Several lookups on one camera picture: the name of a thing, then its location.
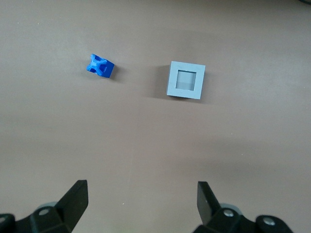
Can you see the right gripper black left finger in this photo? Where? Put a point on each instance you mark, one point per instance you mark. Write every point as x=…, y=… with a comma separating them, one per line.
x=70, y=206

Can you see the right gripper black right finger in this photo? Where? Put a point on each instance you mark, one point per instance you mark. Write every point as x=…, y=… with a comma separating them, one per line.
x=211, y=213

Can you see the blue plastic insert part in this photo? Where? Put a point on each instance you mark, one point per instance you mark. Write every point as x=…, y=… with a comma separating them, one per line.
x=104, y=70

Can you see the gray square base block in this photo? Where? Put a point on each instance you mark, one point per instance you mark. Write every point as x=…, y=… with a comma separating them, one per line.
x=173, y=82

